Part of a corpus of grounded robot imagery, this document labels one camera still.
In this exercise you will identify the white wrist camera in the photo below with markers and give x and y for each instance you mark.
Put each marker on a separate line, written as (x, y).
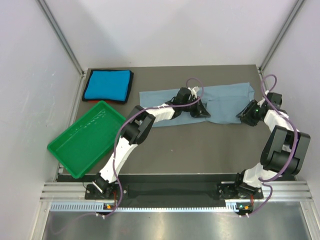
(194, 90)
(260, 103)

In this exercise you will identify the green plastic tray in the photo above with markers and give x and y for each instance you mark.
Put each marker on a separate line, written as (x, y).
(81, 146)

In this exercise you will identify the left aluminium corner post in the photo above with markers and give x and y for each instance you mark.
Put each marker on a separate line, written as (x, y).
(44, 7)

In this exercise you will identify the aluminium corner post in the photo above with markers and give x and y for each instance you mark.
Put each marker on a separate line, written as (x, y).
(293, 13)
(44, 7)

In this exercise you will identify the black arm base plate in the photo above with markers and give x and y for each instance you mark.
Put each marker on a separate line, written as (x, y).
(212, 190)

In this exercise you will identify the right aluminium corner post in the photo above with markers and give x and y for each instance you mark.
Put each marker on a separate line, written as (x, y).
(293, 13)

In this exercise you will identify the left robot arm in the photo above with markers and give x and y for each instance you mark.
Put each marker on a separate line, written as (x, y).
(137, 127)

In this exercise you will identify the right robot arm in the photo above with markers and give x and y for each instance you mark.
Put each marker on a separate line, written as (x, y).
(285, 149)

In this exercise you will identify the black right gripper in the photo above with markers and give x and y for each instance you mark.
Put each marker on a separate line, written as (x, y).
(246, 113)

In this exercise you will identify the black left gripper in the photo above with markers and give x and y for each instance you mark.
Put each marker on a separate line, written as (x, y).
(200, 110)

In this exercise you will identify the light blue t-shirt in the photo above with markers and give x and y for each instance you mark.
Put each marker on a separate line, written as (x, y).
(223, 102)

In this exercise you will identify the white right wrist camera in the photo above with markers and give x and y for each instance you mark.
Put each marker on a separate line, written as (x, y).
(260, 103)

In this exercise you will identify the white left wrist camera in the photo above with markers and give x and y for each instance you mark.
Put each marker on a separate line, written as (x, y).
(194, 90)

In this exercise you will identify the aluminium frame rail front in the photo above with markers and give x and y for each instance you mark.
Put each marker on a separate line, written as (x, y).
(280, 191)

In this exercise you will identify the folded black t-shirt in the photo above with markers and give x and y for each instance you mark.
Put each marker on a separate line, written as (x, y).
(131, 82)

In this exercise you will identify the folded bright blue t-shirt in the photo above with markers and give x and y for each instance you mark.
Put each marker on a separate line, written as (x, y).
(107, 85)

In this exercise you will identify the grey slotted cable duct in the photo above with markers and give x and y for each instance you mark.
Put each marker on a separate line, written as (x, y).
(104, 207)

